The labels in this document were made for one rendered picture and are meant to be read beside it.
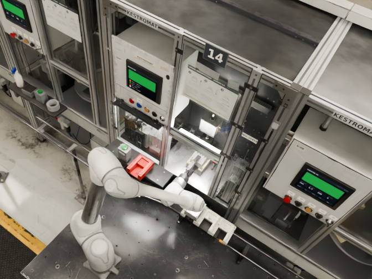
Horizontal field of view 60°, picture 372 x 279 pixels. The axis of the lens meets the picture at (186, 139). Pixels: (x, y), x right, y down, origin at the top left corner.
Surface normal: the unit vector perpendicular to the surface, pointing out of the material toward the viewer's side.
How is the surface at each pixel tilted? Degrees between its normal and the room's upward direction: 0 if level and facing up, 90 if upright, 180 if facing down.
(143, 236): 0
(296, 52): 0
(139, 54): 90
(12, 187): 0
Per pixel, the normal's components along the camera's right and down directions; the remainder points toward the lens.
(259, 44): 0.13, -0.63
